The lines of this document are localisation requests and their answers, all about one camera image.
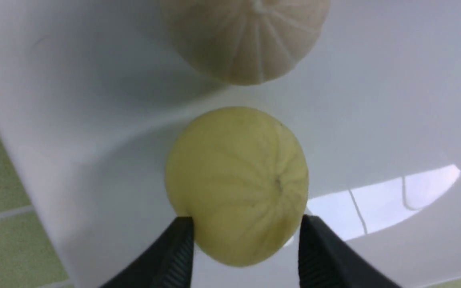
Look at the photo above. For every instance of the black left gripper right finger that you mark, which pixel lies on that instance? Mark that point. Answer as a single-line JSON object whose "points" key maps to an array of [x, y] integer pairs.
{"points": [[326, 261]]}

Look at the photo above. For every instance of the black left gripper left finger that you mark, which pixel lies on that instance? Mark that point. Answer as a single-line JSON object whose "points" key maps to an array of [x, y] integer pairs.
{"points": [[167, 263]]}

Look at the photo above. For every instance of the white steamed bun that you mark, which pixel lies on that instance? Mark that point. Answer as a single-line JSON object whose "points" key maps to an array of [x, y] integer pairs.
{"points": [[244, 42]]}

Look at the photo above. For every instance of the white square plate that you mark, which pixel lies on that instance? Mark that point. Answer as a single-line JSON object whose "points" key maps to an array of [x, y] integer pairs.
{"points": [[92, 97]]}

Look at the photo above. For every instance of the yellow steamed bun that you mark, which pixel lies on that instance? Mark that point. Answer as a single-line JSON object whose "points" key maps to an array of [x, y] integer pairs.
{"points": [[241, 175]]}

